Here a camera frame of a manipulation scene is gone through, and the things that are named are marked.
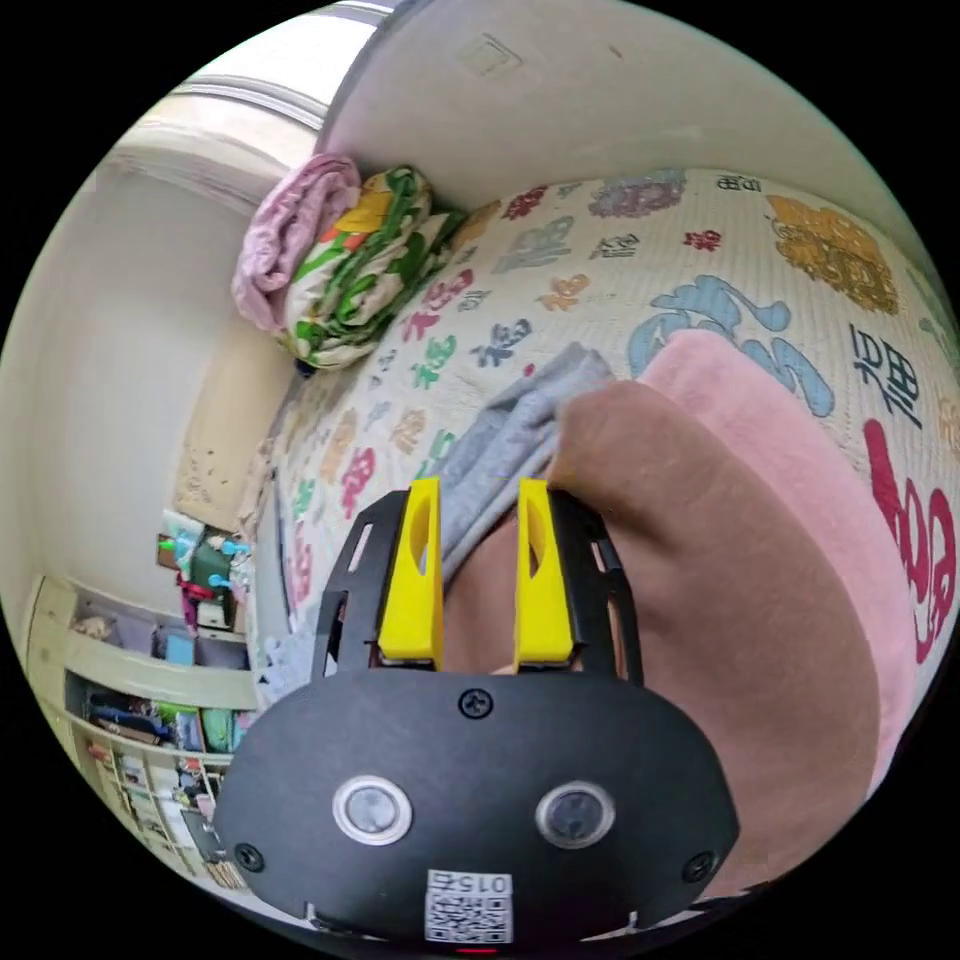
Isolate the white shelf with items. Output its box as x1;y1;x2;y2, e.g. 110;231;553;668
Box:
25;572;261;895

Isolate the gray hoodie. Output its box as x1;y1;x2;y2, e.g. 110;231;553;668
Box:
437;341;618;583

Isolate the window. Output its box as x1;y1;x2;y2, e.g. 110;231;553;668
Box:
169;11;391;135

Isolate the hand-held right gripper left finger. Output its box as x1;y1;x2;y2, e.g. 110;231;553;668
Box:
377;476;445;655

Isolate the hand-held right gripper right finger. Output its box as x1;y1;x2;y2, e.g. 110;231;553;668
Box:
512;477;584;669

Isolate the pink rolled blanket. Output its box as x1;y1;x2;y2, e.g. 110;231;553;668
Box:
230;152;364;336

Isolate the floral folded quilt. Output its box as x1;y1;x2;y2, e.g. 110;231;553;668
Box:
280;165;471;371

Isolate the bed with printed quilt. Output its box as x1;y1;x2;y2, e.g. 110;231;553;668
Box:
245;167;960;725

